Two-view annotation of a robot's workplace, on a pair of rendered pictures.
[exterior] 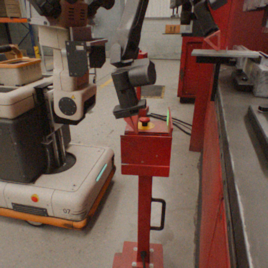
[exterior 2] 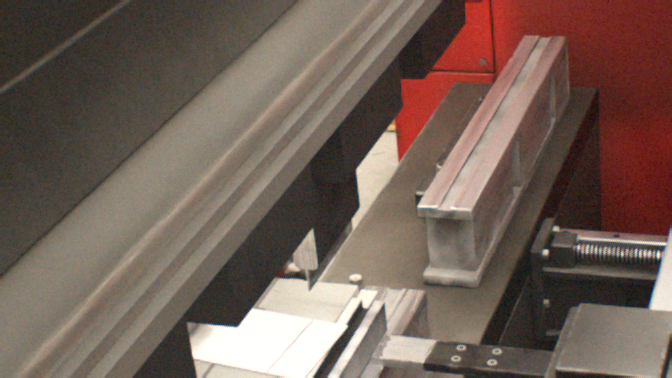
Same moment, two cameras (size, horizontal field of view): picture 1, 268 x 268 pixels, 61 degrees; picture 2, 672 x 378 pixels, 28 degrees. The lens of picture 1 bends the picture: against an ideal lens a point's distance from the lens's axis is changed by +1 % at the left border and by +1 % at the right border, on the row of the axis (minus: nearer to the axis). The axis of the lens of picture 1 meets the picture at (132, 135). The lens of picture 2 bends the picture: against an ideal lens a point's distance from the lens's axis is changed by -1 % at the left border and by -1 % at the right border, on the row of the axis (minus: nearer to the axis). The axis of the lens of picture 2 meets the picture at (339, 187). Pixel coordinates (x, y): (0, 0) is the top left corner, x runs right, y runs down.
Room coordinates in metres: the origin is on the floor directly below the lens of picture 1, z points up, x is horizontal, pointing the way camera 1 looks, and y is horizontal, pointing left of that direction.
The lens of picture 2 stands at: (0.09, -0.67, 1.62)
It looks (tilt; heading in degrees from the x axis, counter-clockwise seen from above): 26 degrees down; 6
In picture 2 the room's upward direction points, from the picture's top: 7 degrees counter-clockwise
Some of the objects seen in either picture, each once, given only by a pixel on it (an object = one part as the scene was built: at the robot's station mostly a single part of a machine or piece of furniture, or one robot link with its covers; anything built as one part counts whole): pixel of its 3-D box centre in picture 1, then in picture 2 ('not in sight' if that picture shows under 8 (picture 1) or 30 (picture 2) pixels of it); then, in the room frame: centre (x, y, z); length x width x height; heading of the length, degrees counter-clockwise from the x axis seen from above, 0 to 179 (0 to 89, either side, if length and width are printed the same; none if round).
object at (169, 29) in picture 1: (172, 29); not in sight; (3.54, -0.57, 1.04); 0.30 x 0.26 x 0.12; 167
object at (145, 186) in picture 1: (144, 214); not in sight; (0.72, -0.05, 0.39); 0.05 x 0.05 x 0.54; 85
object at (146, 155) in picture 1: (146, 138); not in sight; (0.72, -0.05, 0.75); 0.20 x 0.16 x 0.18; 175
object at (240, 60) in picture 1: (240, 56); (503, 146); (1.57, -0.71, 0.92); 0.50 x 0.06 x 0.10; 163
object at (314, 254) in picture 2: (267, 19); (325, 208); (1.04, -0.55, 1.13); 0.10 x 0.02 x 0.10; 163
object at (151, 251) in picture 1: (143, 257); not in sight; (0.72, -0.05, 0.13); 0.10 x 0.10 x 0.01; 85
